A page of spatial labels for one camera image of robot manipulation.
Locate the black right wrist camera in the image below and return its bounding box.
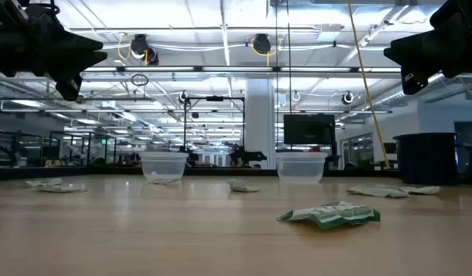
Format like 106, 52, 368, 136
401, 65, 430, 96

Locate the clear plastic tub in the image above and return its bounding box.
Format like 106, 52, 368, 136
139, 151, 189, 182
275, 151, 329, 183

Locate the black background workstation frame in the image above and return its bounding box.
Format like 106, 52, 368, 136
48, 130, 118, 167
0, 129, 44, 168

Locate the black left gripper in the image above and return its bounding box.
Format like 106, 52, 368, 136
28, 5, 109, 81

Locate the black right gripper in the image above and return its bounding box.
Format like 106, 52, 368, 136
382, 23, 457, 84

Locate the black aluminium table frame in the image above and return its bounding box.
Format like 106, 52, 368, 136
0, 165, 472, 182

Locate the black ceiling cable reel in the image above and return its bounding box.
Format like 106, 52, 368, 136
250, 33, 278, 67
116, 33, 161, 67

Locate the black background rig frame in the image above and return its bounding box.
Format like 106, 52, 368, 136
182, 95, 246, 155

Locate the dark blue enamel mug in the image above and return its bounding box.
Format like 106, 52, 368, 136
392, 132, 472, 186

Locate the yellow hanging cable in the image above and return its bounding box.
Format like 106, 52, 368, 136
346, 0, 391, 169

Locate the black hanging cable coil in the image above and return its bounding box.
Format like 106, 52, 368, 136
130, 73, 150, 88

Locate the thin black hanging cable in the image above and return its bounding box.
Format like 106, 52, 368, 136
285, 0, 293, 150
274, 0, 280, 151

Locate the white building pillar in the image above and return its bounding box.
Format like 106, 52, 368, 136
244, 78, 276, 170

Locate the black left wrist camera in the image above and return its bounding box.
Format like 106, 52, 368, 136
54, 74, 84, 103

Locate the small white green packet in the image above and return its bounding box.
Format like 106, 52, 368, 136
228, 179, 262, 193
346, 185, 410, 199
36, 183, 87, 194
398, 186, 443, 196
25, 177, 64, 188

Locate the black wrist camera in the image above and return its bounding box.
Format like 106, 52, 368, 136
54, 74, 84, 103
401, 65, 430, 96

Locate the black monitor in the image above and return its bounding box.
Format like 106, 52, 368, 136
283, 113, 337, 146

